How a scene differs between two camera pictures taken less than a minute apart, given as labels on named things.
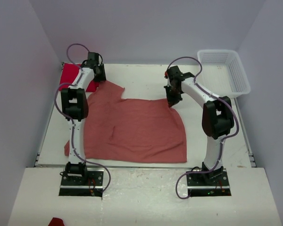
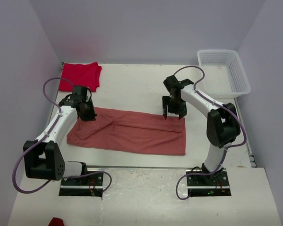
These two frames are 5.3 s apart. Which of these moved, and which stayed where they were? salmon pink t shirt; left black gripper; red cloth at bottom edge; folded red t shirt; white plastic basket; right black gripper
Moved: salmon pink t shirt; right black gripper; left black gripper
Stayed: red cloth at bottom edge; white plastic basket; folded red t shirt
